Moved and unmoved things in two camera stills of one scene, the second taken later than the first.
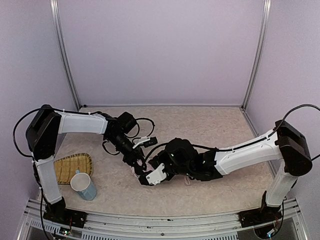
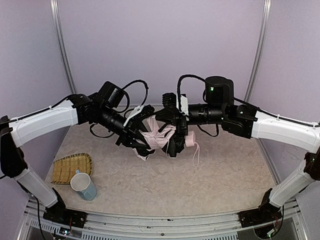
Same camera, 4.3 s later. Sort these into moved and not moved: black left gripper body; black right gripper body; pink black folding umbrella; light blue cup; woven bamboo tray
Moved: pink black folding umbrella; black right gripper body; black left gripper body
Not moved: woven bamboo tray; light blue cup
